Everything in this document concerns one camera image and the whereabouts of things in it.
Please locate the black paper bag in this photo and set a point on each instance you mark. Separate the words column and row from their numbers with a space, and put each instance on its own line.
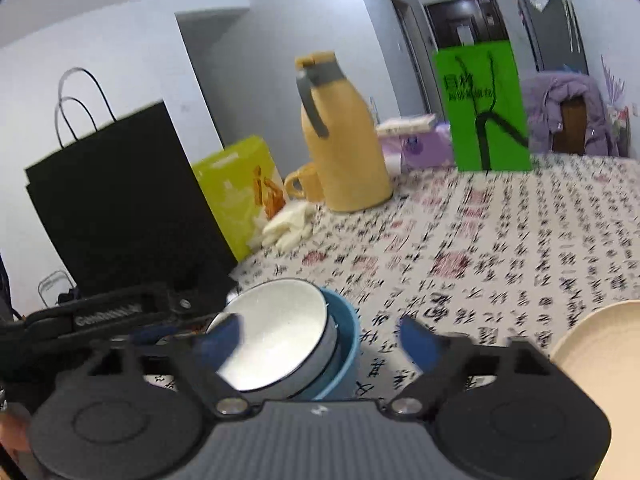
column 125, row 200

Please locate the white bowl with black rim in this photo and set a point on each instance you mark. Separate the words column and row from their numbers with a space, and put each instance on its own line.
column 280, row 330

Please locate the white gloves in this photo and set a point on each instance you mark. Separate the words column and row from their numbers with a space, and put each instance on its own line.
column 290, row 225

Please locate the blue bowl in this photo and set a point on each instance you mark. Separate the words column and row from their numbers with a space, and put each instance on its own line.
column 347, row 350

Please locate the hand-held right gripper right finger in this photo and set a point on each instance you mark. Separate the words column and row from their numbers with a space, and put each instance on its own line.
column 415, row 335

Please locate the purple leaf wall decal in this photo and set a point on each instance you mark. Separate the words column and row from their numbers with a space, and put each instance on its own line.
column 612, row 82

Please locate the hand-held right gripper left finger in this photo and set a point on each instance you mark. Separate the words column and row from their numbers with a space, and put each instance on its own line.
column 222, row 340

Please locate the white tissue paper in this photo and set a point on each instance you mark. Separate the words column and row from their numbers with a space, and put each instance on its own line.
column 394, row 164

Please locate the yellow-green snack box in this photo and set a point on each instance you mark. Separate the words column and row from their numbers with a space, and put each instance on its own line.
column 230, row 195

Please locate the purple tissue pack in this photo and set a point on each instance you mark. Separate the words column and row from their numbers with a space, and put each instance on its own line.
column 425, row 152

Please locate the yellow thermos jug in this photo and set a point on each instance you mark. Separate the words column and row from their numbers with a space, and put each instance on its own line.
column 350, row 160

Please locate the white flat cardboard box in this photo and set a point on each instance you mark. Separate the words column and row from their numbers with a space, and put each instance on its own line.
column 405, row 125

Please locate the grey refrigerator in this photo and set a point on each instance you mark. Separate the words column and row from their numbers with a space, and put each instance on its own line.
column 555, row 40

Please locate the purple padded jacket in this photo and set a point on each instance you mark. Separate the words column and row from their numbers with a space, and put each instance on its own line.
column 540, row 110

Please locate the brown wooden chair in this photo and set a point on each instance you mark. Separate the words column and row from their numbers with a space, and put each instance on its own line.
column 570, row 130

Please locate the dark entrance door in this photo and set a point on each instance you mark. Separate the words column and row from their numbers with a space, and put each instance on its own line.
column 450, row 25

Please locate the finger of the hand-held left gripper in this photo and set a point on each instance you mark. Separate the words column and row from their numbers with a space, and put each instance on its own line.
column 185, row 304
column 150, row 334

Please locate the green paper bag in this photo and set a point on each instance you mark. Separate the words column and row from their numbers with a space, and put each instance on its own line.
column 505, row 90

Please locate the yellow mug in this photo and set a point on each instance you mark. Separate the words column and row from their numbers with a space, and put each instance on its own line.
column 310, row 185

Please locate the cream round plate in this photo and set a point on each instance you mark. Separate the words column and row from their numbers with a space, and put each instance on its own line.
column 610, row 350

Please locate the person's left hand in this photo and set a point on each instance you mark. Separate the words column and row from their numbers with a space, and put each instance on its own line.
column 12, row 427

